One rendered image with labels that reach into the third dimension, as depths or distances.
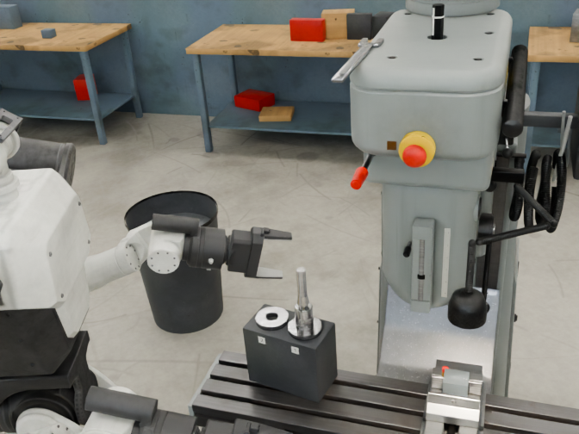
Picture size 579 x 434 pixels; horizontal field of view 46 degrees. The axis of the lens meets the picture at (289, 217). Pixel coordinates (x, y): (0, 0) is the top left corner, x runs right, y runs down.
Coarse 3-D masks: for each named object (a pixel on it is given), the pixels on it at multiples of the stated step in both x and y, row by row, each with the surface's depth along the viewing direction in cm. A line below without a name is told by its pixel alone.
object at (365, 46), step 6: (360, 42) 125; (366, 42) 125; (372, 42) 125; (378, 42) 125; (360, 48) 122; (366, 48) 121; (354, 54) 119; (360, 54) 118; (366, 54) 120; (348, 60) 116; (354, 60) 116; (360, 60) 116; (342, 66) 113; (348, 66) 113; (354, 66) 113; (342, 72) 110; (348, 72) 110; (336, 78) 108; (342, 78) 108
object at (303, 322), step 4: (312, 312) 175; (296, 316) 175; (300, 316) 174; (304, 316) 174; (308, 316) 174; (312, 316) 175; (296, 320) 176; (300, 320) 175; (304, 320) 174; (308, 320) 175; (312, 320) 176; (296, 324) 176; (300, 324) 175; (304, 324) 175; (308, 324) 175; (312, 324) 176; (296, 328) 177; (300, 328) 176; (304, 328) 176; (308, 328) 176
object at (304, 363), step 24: (264, 312) 185; (288, 312) 186; (264, 336) 179; (288, 336) 177; (312, 336) 175; (264, 360) 183; (288, 360) 178; (312, 360) 174; (336, 360) 186; (264, 384) 188; (288, 384) 183; (312, 384) 178
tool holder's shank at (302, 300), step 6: (300, 270) 169; (300, 276) 169; (300, 282) 170; (306, 282) 171; (300, 288) 171; (306, 288) 172; (300, 294) 172; (306, 294) 172; (300, 300) 173; (306, 300) 173; (300, 306) 173; (306, 306) 174
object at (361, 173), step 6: (372, 156) 128; (366, 162) 125; (360, 168) 121; (366, 168) 123; (354, 174) 121; (360, 174) 120; (366, 174) 121; (354, 180) 118; (360, 180) 118; (354, 186) 118; (360, 186) 118
